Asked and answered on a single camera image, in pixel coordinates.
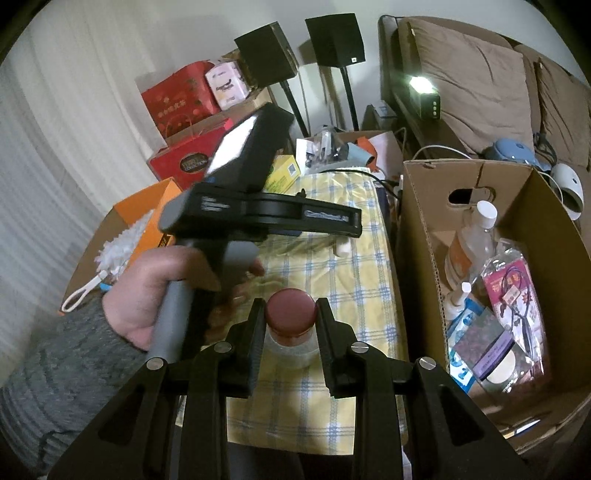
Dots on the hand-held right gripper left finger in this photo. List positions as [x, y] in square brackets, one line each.
[254, 355]

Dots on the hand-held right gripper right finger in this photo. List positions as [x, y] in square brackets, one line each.
[328, 355]

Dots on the glass jar with red lid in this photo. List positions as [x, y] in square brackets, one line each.
[291, 314]

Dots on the small white container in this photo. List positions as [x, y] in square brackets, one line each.
[343, 249]

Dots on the orange cardboard box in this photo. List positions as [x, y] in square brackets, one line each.
[138, 203]

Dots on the white fluffy duster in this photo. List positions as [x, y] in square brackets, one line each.
[122, 247]

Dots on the brown cardboard box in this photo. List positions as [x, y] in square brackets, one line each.
[545, 221]

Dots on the person's left forearm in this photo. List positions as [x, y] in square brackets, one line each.
[55, 369]

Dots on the person's left hand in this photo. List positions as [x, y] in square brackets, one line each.
[138, 300]

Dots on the red gift bag with window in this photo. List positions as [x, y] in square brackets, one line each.
[184, 164]

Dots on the clear plastic package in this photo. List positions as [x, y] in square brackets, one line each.
[314, 152]

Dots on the yellow checked cloth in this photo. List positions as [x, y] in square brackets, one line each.
[360, 286]

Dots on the black speaker stand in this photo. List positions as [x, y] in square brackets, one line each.
[295, 108]
[349, 97]

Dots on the pink and white tissue pack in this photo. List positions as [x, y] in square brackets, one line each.
[226, 85]

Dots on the red patterned gift bag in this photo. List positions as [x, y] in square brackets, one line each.
[178, 99]

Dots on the black speaker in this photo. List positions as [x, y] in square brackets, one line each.
[265, 53]
[334, 39]

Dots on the blue and white packet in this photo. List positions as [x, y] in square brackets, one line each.
[461, 364]

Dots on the small white spray bottle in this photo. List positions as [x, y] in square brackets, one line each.
[457, 300]

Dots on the cluttered cardboard box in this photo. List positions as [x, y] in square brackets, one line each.
[383, 143]

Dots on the dark box with label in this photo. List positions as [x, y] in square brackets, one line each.
[381, 117]

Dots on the dark patterned packet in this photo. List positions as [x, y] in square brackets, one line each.
[485, 339]

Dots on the white curtain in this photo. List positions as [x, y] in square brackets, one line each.
[69, 138]

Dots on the bottle with white cap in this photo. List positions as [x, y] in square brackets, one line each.
[471, 244]

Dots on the dark wooden sofa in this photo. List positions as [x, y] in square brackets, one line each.
[392, 69]

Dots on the black device with light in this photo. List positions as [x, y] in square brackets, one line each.
[427, 104]

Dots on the brown cushion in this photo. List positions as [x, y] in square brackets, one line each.
[471, 83]
[558, 106]

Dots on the light blue round device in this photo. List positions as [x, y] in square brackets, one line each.
[510, 152]

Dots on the white round device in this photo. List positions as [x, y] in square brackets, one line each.
[568, 189]

